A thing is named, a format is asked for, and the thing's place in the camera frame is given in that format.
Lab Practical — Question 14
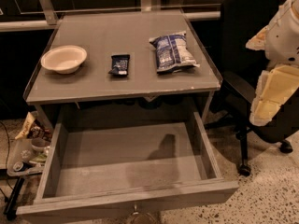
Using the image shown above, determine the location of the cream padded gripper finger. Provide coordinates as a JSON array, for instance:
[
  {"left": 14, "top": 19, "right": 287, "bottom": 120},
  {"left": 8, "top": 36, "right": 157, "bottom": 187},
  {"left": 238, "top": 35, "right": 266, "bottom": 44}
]
[
  {"left": 246, "top": 26, "right": 268, "bottom": 50},
  {"left": 249, "top": 64, "right": 299, "bottom": 126}
]

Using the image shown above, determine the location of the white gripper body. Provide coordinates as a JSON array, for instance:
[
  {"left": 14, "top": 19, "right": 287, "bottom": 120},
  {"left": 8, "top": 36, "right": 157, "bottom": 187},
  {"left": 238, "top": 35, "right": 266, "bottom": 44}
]
[{"left": 265, "top": 0, "right": 299, "bottom": 65}]

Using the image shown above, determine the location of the dark blue rxbar wrapper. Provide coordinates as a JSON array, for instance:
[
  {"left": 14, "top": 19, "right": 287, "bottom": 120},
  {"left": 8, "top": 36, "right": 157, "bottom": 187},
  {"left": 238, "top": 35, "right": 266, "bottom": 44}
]
[{"left": 109, "top": 54, "right": 130, "bottom": 76}]

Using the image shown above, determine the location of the grey cabinet with top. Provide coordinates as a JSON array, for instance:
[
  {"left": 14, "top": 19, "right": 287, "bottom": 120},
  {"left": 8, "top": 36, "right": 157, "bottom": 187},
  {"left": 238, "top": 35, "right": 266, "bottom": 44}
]
[{"left": 25, "top": 10, "right": 221, "bottom": 127}]

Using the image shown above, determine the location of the open grey top drawer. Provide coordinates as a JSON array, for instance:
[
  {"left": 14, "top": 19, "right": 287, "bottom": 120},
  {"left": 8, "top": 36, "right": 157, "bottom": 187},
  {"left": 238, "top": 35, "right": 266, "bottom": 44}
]
[{"left": 17, "top": 112, "right": 238, "bottom": 224}]

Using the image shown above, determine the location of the black office chair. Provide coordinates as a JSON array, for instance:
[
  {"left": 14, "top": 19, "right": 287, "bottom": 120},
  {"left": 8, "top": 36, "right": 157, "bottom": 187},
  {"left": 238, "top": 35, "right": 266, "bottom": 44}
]
[{"left": 207, "top": 0, "right": 299, "bottom": 176}]

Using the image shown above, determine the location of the blue white chip bag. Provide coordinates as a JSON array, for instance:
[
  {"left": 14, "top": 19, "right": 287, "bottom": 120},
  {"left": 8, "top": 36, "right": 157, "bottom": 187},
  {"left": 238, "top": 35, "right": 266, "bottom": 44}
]
[{"left": 149, "top": 31, "right": 200, "bottom": 74}]

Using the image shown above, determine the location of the white paper bowl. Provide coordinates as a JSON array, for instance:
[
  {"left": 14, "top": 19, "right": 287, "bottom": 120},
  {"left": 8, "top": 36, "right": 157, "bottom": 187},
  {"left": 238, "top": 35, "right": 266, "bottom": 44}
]
[{"left": 41, "top": 45, "right": 87, "bottom": 75}]

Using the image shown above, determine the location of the yellow snack bag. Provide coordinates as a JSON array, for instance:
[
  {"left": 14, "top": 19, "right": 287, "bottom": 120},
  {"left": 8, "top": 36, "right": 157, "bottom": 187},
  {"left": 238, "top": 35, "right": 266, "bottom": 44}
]
[{"left": 15, "top": 112, "right": 36, "bottom": 140}]

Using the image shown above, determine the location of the clear plastic snack bin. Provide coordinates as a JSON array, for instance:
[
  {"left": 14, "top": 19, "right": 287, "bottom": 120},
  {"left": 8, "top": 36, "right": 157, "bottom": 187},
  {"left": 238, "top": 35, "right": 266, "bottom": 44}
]
[{"left": 7, "top": 110, "right": 52, "bottom": 177}]

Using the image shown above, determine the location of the metal drawer handle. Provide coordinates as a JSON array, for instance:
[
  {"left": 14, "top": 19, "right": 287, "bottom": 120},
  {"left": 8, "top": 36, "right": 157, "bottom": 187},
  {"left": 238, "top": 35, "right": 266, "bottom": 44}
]
[{"left": 127, "top": 204, "right": 156, "bottom": 224}]

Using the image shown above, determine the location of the metal rail bracket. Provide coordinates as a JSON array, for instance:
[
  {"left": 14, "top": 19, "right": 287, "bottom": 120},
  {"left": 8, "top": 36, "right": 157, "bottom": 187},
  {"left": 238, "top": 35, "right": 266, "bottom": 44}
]
[{"left": 39, "top": 0, "right": 58, "bottom": 25}]

